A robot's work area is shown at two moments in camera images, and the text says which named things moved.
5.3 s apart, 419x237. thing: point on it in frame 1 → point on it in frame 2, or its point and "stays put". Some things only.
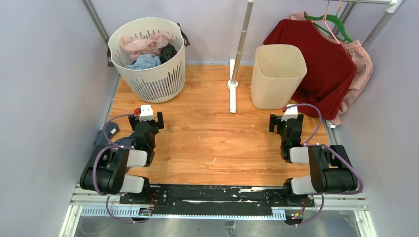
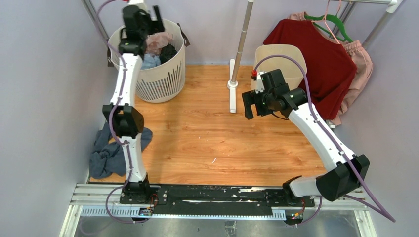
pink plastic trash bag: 150,44 stays put
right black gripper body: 276,120 → 262,101
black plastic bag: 167,52 stays put
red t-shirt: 330,67 stays put
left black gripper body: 153,126 → 149,27
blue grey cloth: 146,61 stays put
